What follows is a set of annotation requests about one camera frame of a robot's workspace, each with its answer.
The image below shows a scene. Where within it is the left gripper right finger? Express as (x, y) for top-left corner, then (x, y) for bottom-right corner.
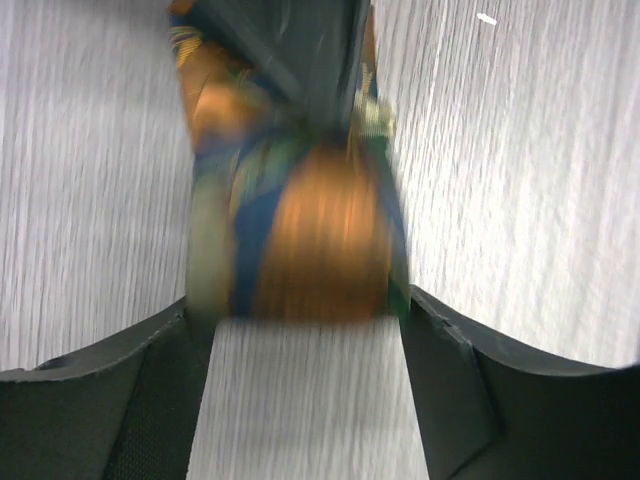
(400, 288), (639, 480)

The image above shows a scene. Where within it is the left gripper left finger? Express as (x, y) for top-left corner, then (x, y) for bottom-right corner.
(1, 301), (215, 479)

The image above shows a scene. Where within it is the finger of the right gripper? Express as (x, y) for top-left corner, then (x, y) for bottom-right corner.
(192, 0), (370, 133)

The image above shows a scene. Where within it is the floral patterned necktie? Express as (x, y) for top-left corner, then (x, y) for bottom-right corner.
(168, 1), (410, 325)

